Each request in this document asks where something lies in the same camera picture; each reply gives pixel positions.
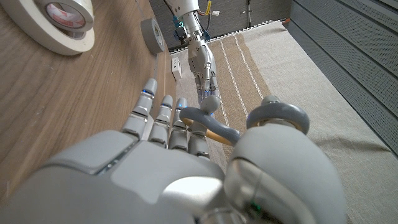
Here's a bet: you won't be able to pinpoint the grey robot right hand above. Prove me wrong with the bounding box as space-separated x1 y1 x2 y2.
0 77 348 224

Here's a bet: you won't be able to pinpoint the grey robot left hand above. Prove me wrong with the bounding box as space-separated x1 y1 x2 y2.
182 12 220 105

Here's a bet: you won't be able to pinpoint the orange grey handled scissors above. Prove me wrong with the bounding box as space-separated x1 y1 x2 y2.
179 101 310 147

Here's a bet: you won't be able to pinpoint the small beige masking tape roll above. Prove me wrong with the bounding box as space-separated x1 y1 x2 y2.
35 0 95 34

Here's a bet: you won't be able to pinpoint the large beige masking tape roll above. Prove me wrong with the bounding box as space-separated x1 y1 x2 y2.
0 0 96 57

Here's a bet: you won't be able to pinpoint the white power strip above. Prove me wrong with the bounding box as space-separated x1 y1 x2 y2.
171 57 183 81

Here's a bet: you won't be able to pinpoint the beige striped curtain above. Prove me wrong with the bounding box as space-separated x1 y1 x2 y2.
169 20 398 224

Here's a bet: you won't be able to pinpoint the black white zigzag rail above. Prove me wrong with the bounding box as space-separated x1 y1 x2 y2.
169 18 287 54

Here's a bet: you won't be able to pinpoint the grey duct tape roll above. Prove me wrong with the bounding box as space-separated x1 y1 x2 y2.
140 17 167 55

